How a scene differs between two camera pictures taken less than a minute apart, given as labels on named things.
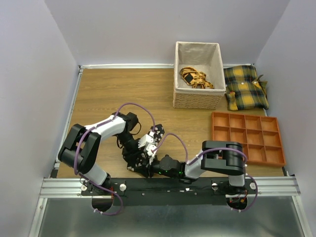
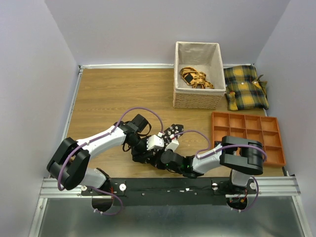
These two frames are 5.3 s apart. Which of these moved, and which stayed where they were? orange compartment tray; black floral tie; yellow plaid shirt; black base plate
Moved: black floral tie
Stayed: black base plate; yellow plaid shirt; orange compartment tray
